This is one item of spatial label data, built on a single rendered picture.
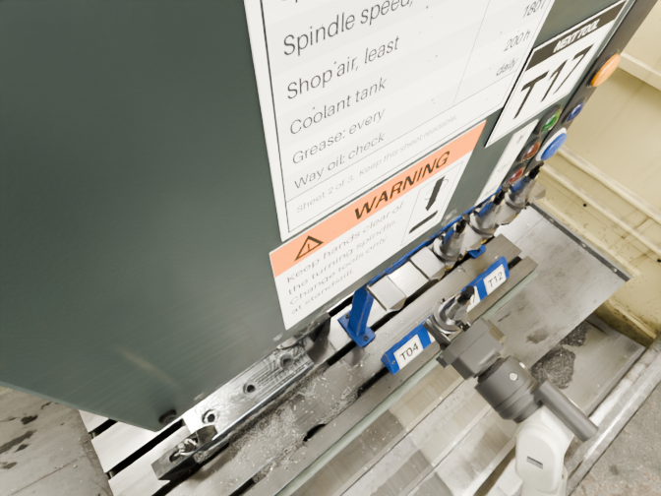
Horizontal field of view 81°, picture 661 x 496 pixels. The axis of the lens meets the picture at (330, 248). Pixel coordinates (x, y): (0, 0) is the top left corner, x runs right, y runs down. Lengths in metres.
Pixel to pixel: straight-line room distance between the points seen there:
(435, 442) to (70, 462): 0.99
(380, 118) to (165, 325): 0.13
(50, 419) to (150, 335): 1.28
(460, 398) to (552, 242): 0.59
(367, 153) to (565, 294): 1.28
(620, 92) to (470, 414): 0.90
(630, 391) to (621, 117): 0.73
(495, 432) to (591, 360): 0.45
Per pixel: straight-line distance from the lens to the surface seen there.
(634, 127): 1.24
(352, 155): 0.17
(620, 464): 2.29
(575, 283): 1.44
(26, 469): 1.42
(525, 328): 1.39
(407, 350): 1.01
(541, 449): 0.75
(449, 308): 0.70
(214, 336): 0.22
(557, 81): 0.32
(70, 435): 1.43
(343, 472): 1.13
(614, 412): 1.35
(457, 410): 1.22
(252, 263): 0.18
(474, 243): 0.85
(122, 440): 1.09
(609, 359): 1.56
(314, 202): 0.17
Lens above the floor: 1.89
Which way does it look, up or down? 59 degrees down
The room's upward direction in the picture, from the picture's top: 3 degrees clockwise
